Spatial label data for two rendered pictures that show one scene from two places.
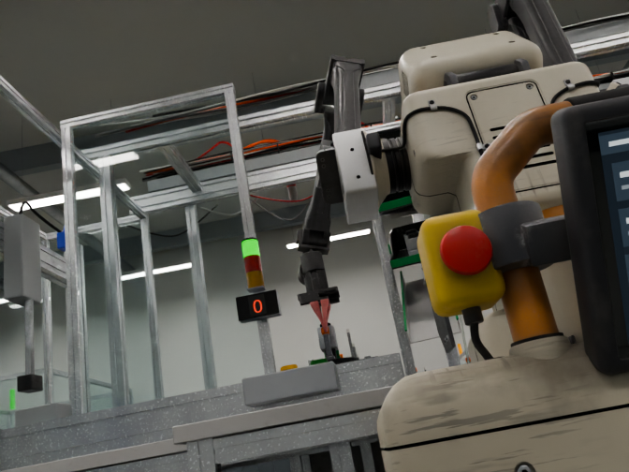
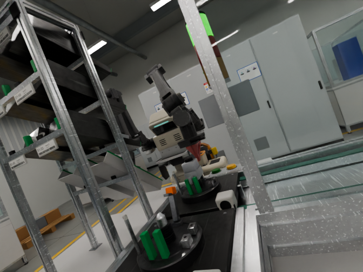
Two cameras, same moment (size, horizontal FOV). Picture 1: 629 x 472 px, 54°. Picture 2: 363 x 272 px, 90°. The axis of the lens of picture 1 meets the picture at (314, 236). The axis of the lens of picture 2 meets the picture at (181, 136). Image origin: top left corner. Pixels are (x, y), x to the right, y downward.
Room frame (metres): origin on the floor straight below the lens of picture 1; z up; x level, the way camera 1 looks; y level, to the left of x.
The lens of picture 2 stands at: (2.19, 0.21, 1.19)
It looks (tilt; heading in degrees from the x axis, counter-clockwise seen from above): 2 degrees down; 198
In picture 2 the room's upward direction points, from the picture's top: 21 degrees counter-clockwise
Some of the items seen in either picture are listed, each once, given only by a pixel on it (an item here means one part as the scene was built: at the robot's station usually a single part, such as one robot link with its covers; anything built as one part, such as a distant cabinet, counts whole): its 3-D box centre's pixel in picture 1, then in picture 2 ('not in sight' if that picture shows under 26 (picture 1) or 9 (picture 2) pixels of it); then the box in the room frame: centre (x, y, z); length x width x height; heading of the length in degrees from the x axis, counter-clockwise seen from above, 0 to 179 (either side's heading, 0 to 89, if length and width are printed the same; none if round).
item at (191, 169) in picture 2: (328, 337); (190, 169); (1.63, 0.01, 1.06); 0.08 x 0.04 x 0.07; 177
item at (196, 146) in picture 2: (327, 312); (192, 150); (1.50, 0.00, 1.10); 0.07 x 0.07 x 0.09; 87
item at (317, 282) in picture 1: (316, 287); (189, 133); (1.50, 0.02, 1.17); 0.10 x 0.07 x 0.07; 87
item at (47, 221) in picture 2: not in sight; (41, 226); (-0.85, -5.18, 0.20); 1.20 x 0.80 x 0.41; 179
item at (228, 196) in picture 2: not in sight; (226, 201); (1.72, 0.11, 0.97); 0.05 x 0.05 x 0.04; 87
